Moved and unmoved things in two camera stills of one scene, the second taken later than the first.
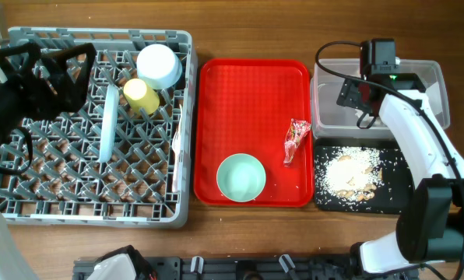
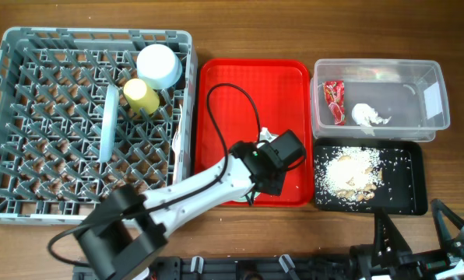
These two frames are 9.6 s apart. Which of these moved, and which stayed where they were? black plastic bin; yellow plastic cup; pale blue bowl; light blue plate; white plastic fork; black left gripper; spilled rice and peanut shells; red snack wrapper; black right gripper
Moved: black right gripper; black left gripper; red snack wrapper
Stayed: white plastic fork; pale blue bowl; light blue plate; yellow plastic cup; spilled rice and peanut shells; black plastic bin
